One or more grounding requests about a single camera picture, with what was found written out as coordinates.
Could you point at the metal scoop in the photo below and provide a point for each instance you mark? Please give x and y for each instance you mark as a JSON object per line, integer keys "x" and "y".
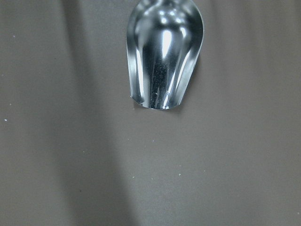
{"x": 164, "y": 39}

